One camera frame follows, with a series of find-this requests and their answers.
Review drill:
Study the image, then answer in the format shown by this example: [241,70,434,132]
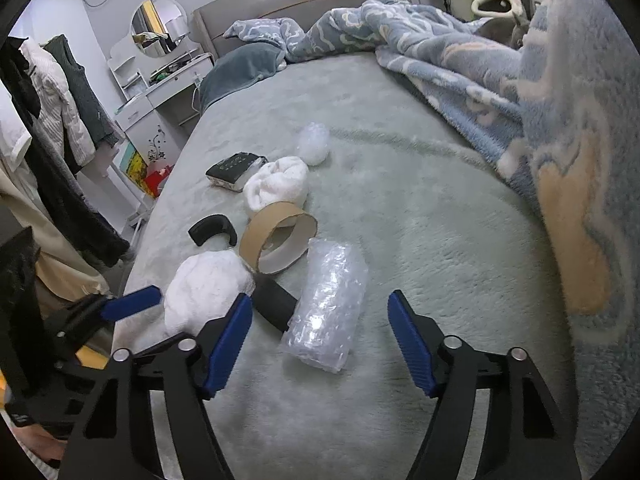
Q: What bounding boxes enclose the grey-white socks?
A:
[243,156,310,220]

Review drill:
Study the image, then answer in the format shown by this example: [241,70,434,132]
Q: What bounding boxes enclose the person's left hand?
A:
[20,425,68,468]

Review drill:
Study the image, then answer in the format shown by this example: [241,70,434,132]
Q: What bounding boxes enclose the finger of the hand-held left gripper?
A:
[47,285,163,361]

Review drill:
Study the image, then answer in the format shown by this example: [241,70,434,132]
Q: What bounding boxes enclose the white dressing table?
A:
[107,50,216,166]

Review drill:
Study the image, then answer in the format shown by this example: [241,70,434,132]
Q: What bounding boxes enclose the dark green garment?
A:
[45,35,123,146]

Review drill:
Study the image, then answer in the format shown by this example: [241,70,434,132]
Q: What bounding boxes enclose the black strap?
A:
[252,272,299,333]

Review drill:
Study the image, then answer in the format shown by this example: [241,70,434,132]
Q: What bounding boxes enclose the blue patterned fleece blanket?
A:
[223,0,640,341]

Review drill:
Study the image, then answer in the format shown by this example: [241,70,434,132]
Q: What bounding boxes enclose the black curved plastic piece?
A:
[188,215,237,250]

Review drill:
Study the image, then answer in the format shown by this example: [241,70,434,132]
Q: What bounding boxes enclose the clear bubble wrap pack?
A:
[279,240,370,373]

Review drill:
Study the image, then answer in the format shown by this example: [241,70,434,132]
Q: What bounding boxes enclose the white puffer jacket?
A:
[20,40,96,166]

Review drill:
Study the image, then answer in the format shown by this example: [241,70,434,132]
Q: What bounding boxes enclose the yellow and red box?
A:
[120,142,166,198]

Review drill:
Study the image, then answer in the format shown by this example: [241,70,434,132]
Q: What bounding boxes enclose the teal pillow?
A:
[198,42,287,111]

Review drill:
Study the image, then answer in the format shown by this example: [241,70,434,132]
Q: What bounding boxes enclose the brown cardboard tape roll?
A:
[239,201,319,275]

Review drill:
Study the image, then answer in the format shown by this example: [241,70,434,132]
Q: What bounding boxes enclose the black fuzzy coat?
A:
[30,125,131,268]

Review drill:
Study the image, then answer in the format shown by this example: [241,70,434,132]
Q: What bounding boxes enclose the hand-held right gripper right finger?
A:
[387,289,583,480]

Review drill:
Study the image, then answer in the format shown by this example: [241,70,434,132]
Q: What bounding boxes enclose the round mirror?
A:
[131,0,188,58]

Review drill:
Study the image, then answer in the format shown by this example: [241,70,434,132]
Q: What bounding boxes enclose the black box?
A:
[205,152,268,193]

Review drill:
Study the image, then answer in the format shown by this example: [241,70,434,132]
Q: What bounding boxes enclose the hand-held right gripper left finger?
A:
[59,292,254,480]

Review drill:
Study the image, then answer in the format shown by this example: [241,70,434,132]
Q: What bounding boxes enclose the cream fabric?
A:
[0,160,111,311]

